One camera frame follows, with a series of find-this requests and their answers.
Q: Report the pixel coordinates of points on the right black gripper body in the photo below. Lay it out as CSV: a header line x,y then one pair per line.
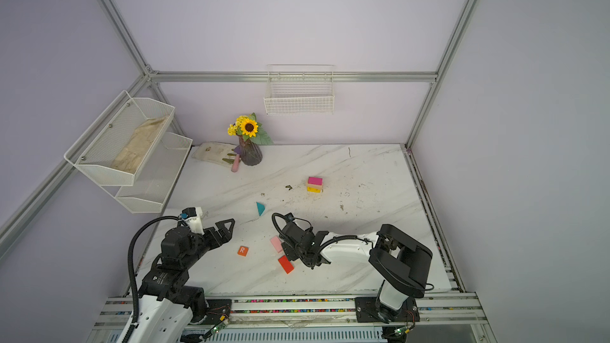
x,y
301,253

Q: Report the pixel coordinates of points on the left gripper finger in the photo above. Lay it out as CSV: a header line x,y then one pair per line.
x,y
223,230
215,240

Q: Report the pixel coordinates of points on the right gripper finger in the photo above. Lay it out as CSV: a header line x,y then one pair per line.
x,y
289,251
321,260

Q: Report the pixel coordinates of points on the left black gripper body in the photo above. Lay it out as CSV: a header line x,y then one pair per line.
x,y
198,244

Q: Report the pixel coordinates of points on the magenta wood block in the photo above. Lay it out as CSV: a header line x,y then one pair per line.
x,y
315,181

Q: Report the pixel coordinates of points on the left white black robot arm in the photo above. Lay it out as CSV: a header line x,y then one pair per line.
x,y
165,309

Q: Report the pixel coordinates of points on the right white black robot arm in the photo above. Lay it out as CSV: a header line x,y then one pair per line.
x,y
403,263

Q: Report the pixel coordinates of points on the red wood block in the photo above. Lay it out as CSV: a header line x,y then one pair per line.
x,y
285,263

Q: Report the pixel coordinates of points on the pink wood block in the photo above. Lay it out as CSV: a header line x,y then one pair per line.
x,y
277,244

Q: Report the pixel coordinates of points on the teal triangular wood block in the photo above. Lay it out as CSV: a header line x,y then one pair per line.
x,y
260,209

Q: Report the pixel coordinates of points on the orange letter cube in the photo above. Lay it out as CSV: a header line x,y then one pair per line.
x,y
243,251

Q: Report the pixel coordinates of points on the pink tube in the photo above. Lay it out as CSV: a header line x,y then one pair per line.
x,y
236,163

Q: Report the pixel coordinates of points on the white lower mesh shelf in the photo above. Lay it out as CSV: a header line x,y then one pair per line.
x,y
155,183

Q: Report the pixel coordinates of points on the white mesh shelf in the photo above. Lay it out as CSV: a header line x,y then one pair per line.
x,y
155,183
94,152

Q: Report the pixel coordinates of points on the white cloth on table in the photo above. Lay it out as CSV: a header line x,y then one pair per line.
x,y
222,154

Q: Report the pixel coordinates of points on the dark purple glass vase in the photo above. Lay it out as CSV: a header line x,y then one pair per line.
x,y
250,153

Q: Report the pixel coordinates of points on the beige cloth in shelf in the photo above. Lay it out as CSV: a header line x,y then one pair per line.
x,y
133,154

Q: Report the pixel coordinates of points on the sunflower bouquet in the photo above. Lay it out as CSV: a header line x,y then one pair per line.
x,y
248,129

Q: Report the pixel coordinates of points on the white upper mesh shelf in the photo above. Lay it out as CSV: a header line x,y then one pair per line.
x,y
94,152

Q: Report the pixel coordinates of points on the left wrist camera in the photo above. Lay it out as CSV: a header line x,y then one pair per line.
x,y
193,217

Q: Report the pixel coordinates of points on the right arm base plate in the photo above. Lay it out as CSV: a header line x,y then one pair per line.
x,y
370,309

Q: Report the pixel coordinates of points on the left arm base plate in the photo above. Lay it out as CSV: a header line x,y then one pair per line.
x,y
211,311

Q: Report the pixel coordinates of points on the aluminium front rail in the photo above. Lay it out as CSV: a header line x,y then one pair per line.
x,y
345,316

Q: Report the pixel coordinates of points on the white wire wall basket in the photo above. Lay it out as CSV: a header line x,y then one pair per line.
x,y
300,89

